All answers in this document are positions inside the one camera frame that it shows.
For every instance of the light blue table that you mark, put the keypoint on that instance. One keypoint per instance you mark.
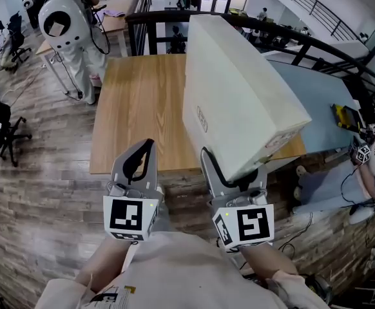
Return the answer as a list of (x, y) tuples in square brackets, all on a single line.
[(316, 108)]

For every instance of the white item box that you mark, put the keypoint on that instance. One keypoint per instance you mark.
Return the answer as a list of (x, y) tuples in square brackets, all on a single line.
[(236, 85)]

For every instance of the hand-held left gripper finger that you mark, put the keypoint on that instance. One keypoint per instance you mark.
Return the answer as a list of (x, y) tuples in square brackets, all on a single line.
[(120, 169), (150, 172)]

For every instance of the black metal railing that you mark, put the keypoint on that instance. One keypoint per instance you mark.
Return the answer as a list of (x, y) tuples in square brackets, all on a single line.
[(323, 58)]

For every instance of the person's left forearm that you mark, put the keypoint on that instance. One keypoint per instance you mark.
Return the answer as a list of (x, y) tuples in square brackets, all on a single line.
[(103, 262)]

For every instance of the person's right forearm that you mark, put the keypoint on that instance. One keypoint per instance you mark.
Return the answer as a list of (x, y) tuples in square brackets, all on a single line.
[(265, 262)]

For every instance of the wooden table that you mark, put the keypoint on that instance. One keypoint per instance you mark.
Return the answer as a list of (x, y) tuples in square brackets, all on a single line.
[(136, 108)]

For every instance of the yellow and black device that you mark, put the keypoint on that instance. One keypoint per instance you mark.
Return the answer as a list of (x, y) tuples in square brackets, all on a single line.
[(345, 116)]

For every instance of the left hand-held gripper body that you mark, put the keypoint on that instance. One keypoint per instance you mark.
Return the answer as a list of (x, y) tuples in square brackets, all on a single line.
[(126, 216)]

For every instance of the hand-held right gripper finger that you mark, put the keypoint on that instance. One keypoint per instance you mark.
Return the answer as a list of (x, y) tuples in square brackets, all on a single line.
[(211, 175), (260, 180)]

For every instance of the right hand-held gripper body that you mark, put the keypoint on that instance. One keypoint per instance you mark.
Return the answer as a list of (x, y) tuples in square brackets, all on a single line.
[(248, 224)]

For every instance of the white round backpack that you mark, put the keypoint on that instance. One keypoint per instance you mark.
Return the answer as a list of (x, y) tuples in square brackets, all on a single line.
[(63, 21)]

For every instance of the person's white shirt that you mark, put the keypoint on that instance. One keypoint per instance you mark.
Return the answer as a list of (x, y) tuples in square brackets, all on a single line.
[(181, 275)]

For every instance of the purple cloth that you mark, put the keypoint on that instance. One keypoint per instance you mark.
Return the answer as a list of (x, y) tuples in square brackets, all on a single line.
[(114, 13)]

